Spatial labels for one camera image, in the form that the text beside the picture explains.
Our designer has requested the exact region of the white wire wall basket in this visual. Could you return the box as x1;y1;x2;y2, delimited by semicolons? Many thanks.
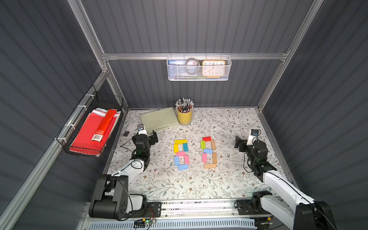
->
166;55;232;81

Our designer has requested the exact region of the yellow alarm clock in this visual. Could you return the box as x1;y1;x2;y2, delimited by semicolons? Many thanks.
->
202;60;226;78

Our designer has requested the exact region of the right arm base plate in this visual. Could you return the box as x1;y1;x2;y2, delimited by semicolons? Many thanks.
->
234;199;270;216

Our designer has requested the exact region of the light blue block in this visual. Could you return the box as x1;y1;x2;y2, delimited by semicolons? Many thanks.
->
174;156;180;166
178;164;188;171
203;149;213;154

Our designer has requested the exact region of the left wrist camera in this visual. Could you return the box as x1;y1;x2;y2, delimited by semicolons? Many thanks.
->
137;124;148;136

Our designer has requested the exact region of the long pink block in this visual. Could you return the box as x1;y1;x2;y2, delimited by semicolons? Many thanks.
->
202;153;208;163

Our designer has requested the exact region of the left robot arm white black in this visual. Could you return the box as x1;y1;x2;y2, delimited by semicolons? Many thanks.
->
89;130;158;221

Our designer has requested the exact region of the pale green book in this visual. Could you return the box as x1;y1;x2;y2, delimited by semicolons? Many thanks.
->
141;107;179;135

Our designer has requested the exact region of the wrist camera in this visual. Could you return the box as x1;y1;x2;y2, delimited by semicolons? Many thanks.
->
137;124;148;136
247;129;261;146

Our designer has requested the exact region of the bundle of pencils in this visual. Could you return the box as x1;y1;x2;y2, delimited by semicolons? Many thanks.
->
175;98;194;113

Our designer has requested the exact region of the natural wood block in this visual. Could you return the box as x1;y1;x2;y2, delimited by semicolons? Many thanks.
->
211;140;217;150
204;163;217;169
212;152;218;164

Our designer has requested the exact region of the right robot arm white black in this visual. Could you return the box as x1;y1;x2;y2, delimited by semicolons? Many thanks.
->
234;135;337;230

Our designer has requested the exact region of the yellow pencil cup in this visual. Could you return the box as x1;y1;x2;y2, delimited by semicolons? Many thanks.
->
177;111;193;125

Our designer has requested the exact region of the red long box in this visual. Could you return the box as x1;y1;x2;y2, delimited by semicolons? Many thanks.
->
91;109;117;142

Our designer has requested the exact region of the red folder stack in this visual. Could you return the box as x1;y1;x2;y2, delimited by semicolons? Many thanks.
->
69;108;121;157

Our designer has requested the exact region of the lime green block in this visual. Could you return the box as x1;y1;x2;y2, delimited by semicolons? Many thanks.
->
200;141;206;149

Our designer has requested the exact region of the white remote control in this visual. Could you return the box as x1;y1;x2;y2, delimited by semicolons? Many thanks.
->
123;121;137;139

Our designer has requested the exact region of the aluminium rail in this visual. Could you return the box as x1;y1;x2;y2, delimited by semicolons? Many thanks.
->
83;198;314;220

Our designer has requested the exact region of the yellow block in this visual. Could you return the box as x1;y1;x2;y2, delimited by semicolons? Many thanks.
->
173;144;179;153
174;140;187;144

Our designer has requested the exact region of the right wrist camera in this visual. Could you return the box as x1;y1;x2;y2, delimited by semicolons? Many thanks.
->
247;129;261;146

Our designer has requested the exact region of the grey tape roll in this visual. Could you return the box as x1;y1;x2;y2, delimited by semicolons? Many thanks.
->
185;57;200;76

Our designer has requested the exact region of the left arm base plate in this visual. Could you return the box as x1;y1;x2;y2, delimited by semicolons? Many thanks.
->
124;202;162;218

